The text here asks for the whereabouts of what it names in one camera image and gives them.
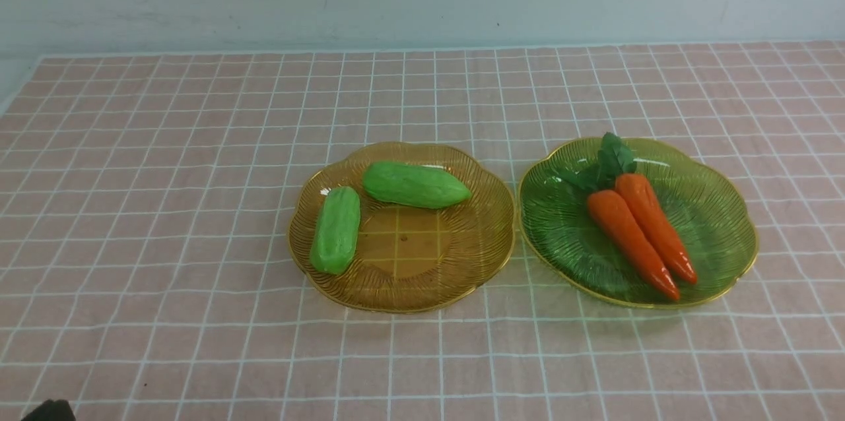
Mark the green ribbed glass plate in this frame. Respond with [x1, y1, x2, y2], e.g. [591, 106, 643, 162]
[517, 133, 759, 309]

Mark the amber ribbed glass plate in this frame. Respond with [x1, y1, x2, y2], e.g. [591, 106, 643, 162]
[288, 142, 516, 313]

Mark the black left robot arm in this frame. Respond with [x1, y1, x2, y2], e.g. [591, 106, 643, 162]
[21, 399, 77, 421]

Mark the pink checkered tablecloth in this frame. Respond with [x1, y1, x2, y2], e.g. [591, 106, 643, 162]
[1, 42, 843, 420]

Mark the orange toy carrot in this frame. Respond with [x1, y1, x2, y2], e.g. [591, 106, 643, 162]
[598, 133, 698, 284]
[559, 166, 680, 302]

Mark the green toy cucumber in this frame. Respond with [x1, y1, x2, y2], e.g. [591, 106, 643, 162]
[310, 186, 361, 275]
[362, 160, 473, 210]

